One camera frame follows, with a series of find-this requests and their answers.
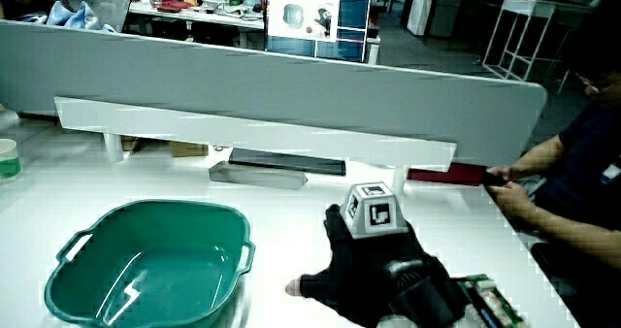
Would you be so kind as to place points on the black flat bar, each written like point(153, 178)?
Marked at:
point(286, 162)

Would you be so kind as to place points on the white metal rack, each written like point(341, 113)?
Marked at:
point(519, 37)

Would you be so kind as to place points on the brown cardboard box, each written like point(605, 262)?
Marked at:
point(189, 149)

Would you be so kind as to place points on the white desk shelf riser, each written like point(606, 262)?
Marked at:
point(242, 131)

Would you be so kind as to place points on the red notebook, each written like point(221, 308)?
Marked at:
point(446, 174)

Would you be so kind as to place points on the light blue cloth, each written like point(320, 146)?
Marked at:
point(73, 17)

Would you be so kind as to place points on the white desk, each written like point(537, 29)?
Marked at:
point(291, 211)

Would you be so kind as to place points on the green circuit board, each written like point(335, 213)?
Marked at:
point(492, 301)

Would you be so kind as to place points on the cluttered white background table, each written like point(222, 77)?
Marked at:
point(194, 8)

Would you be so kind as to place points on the person's right hand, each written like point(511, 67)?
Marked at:
point(369, 274)

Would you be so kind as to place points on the computer monitor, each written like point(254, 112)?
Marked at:
point(317, 22)

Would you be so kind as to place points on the white and green cup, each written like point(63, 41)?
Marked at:
point(9, 160)

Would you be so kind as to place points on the green plastic basin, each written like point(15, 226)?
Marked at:
point(155, 270)

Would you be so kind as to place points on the grey partition panel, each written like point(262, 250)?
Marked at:
point(291, 85)

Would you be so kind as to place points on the black phone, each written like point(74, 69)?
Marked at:
point(494, 178)

